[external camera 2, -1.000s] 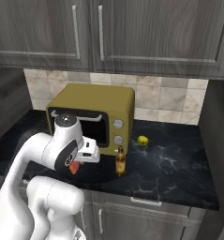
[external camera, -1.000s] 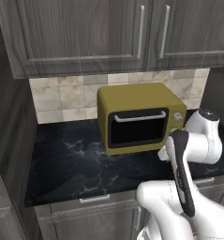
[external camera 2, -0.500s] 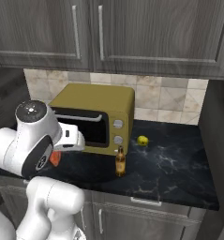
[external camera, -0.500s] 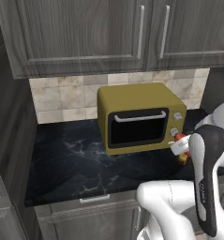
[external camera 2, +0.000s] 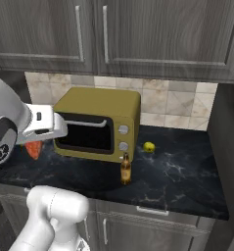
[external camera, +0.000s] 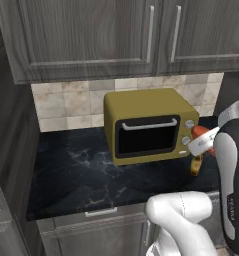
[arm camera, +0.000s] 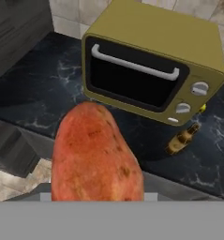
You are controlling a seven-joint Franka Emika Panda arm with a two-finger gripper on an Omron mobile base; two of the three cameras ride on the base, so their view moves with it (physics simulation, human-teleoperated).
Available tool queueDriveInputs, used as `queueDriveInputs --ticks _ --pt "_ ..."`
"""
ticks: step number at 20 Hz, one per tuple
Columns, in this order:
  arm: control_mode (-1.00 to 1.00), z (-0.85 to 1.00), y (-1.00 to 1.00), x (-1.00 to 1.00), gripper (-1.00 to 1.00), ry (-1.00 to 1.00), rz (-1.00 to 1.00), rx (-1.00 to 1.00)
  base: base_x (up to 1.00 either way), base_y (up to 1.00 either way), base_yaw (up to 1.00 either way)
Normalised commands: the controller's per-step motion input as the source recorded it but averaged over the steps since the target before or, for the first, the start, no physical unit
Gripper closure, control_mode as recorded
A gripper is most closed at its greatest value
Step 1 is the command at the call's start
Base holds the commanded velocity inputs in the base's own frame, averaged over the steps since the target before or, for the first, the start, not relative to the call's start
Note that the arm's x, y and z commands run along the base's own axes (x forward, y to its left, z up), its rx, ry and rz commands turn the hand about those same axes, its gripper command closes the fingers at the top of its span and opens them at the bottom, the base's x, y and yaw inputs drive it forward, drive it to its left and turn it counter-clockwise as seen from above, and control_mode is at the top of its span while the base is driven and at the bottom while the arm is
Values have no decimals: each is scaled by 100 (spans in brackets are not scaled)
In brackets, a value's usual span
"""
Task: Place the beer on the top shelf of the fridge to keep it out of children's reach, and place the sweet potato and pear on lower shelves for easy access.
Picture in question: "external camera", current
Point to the grey base cupboard door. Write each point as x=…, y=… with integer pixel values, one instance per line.
x=97, y=241

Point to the black toaster oven door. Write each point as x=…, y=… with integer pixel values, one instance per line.
x=147, y=141

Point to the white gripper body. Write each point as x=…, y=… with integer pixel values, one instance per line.
x=204, y=141

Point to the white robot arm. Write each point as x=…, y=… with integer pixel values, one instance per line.
x=191, y=216

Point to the narrow grey wall cupboard door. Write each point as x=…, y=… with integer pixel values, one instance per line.
x=211, y=30

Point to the yellow toaster oven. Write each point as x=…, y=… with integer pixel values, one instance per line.
x=147, y=103

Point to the wide grey wall cupboard door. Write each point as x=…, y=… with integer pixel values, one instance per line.
x=84, y=33

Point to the grey tall side cabinet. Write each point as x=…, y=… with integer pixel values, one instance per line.
x=11, y=116

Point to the yellow brown oblong object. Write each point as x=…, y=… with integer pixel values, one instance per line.
x=196, y=165

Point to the grey drawer front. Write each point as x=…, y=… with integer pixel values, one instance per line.
x=71, y=221

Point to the silver toaster oven knob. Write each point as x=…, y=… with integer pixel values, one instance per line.
x=186, y=140
x=190, y=124

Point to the grey appliance with dark window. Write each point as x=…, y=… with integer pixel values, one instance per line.
x=1, y=230

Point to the dark grey tall unit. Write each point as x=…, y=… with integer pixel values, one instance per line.
x=231, y=90

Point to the orange sweet potato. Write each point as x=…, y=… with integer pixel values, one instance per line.
x=199, y=131

